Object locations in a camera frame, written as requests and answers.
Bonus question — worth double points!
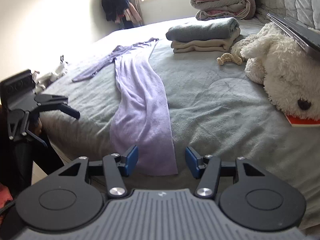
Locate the purple pants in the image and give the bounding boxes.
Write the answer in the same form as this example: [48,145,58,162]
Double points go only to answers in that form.
[72,38,178,176]

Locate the red orange book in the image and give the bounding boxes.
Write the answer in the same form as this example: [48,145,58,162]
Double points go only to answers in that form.
[285,114,320,127]

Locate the small beige toy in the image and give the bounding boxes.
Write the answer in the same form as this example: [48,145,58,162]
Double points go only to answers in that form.
[216,53,242,66]

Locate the dark hanging coats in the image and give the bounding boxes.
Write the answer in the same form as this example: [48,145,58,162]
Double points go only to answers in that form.
[101,0,142,29]

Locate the folded beige garment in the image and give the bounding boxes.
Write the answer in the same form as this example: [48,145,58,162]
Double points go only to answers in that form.
[171,27,241,53]

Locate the white plush dog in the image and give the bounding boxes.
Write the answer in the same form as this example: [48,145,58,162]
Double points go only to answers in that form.
[231,23,319,120]

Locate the folded grey garment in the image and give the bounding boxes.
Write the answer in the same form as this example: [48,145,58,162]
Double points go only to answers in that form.
[166,17,240,42]

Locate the grey laptop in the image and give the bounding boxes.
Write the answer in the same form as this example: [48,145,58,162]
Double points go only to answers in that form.
[267,13,319,60]

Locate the rolled grey pink quilt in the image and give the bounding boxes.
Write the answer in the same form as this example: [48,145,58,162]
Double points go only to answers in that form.
[190,0,256,21]

